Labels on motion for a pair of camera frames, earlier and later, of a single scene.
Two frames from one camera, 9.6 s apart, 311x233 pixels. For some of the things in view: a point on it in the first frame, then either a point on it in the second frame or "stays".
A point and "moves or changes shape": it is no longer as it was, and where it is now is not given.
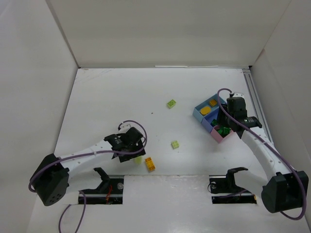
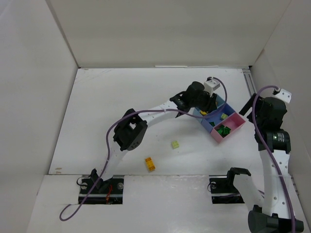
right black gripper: (222, 116) -> (254, 107)
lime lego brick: (175, 144) moves or changes shape
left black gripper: (131, 155) -> (210, 103)
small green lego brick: (225, 131) stays
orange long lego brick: (149, 162) stays
